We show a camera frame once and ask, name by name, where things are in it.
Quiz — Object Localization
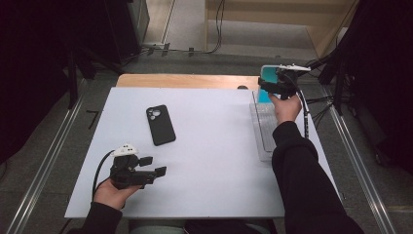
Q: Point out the hand-held gripper cable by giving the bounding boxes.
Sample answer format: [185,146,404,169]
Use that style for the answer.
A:
[285,72,311,139]
[92,149,116,196]

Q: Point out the wooden table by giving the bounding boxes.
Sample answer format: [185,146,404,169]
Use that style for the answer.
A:
[115,73,300,91]

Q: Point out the wooden shelf frame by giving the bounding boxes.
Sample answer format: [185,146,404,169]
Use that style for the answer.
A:
[204,0,361,59]

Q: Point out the person's left hand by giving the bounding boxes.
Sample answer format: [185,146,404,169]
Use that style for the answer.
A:
[93,177,142,211]

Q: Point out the clear plastic bin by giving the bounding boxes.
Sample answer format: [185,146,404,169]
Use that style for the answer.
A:
[248,90,286,163]

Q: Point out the left hand-held gripper cable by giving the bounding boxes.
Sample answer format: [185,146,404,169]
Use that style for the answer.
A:
[92,149,116,196]

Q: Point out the person's right hand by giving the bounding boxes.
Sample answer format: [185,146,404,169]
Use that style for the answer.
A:
[268,92,303,126]

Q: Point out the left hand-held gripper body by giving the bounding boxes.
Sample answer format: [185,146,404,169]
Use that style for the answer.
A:
[109,143,157,190]

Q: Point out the black metal stand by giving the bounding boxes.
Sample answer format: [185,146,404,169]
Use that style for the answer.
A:
[298,48,358,116]
[66,45,126,110]

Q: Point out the black floor cables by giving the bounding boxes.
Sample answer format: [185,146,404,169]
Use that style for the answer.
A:
[306,96,335,130]

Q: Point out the black phone case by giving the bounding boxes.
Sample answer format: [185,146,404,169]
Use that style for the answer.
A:
[145,104,177,146]

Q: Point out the right hand-held gripper cable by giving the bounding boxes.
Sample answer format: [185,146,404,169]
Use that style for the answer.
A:
[285,72,311,139]

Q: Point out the black hanging cable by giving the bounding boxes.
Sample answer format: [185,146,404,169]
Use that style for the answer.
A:
[207,0,227,55]

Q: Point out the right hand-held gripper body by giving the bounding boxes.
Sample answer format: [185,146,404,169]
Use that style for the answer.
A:
[277,63,312,100]

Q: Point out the black cabinet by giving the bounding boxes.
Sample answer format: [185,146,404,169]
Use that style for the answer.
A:
[103,0,151,64]

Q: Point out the dark curtain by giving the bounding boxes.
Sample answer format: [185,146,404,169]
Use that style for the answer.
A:
[0,0,108,164]
[337,0,413,175]

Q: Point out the white board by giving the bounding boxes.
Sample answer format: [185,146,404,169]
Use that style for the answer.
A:
[63,86,340,219]

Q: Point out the metal floor rail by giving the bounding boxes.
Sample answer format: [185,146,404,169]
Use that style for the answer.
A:
[6,79,86,234]
[327,103,398,234]

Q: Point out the iridescent phone case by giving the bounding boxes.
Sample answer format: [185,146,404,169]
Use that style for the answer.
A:
[257,63,282,104]

